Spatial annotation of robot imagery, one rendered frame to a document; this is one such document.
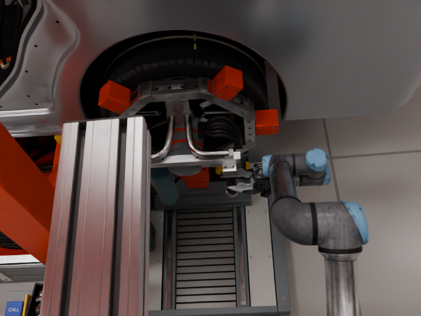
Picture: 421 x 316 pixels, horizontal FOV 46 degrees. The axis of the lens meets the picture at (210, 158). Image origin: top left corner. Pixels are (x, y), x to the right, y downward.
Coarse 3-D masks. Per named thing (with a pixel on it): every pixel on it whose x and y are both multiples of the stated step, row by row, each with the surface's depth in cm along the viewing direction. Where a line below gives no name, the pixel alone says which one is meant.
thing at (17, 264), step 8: (0, 256) 223; (8, 256) 223; (16, 256) 222; (24, 256) 222; (32, 256) 222; (0, 264) 221; (8, 264) 221; (16, 264) 221; (24, 264) 220; (32, 264) 220; (40, 264) 220; (0, 272) 228; (8, 272) 229; (16, 272) 230; (24, 272) 230; (32, 272) 230; (8, 280) 240
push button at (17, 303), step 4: (8, 304) 203; (12, 304) 203; (16, 304) 203; (20, 304) 203; (8, 308) 202; (12, 308) 202; (16, 308) 202; (20, 308) 202; (8, 312) 201; (12, 312) 201; (16, 312) 201; (20, 312) 201
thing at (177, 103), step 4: (176, 100) 172; (180, 100) 172; (176, 104) 174; (180, 104) 174; (176, 108) 177; (180, 108) 177; (180, 112) 179; (180, 116) 181; (176, 120) 183; (180, 120) 183; (176, 124) 186; (180, 124) 186
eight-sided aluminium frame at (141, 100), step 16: (176, 80) 171; (192, 80) 170; (208, 80) 170; (144, 96) 169; (160, 96) 169; (176, 96) 169; (192, 96) 169; (208, 96) 169; (240, 96) 179; (112, 112) 184; (128, 112) 177; (240, 112) 179; (224, 144) 209
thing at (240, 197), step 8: (248, 152) 264; (248, 160) 261; (248, 168) 258; (184, 200) 256; (192, 200) 255; (200, 200) 255; (208, 200) 255; (216, 200) 254; (224, 200) 251; (232, 200) 251; (240, 200) 251; (248, 200) 251; (160, 208) 258; (168, 208) 258; (176, 208) 258; (184, 208) 258; (192, 208) 258
